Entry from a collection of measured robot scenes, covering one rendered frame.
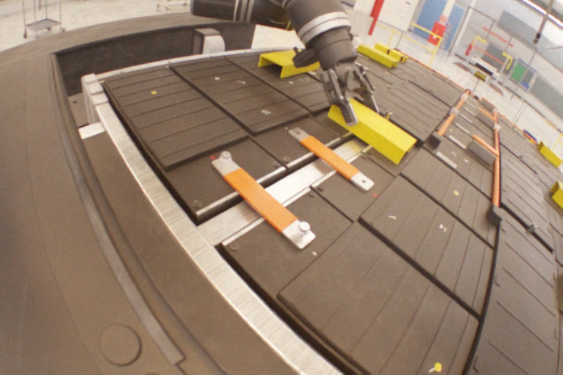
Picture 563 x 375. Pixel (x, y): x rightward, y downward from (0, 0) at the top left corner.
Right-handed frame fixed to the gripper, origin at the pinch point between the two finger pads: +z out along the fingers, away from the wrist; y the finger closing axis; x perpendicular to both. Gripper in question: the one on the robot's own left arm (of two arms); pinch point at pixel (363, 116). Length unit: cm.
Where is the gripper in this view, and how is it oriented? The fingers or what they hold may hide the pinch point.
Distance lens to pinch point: 51.9
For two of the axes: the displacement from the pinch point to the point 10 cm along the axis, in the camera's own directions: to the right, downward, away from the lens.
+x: -6.3, 2.0, 7.5
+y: 6.7, -3.4, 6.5
